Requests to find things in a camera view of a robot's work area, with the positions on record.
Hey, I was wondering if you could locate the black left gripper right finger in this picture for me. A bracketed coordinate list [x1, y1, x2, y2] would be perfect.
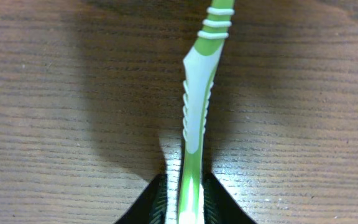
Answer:
[203, 172, 257, 224]

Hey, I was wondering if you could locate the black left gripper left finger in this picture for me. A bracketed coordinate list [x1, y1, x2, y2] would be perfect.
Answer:
[114, 174, 168, 224]

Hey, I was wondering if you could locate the green white toothbrush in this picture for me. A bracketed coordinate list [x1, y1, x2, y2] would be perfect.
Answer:
[177, 0, 235, 224]

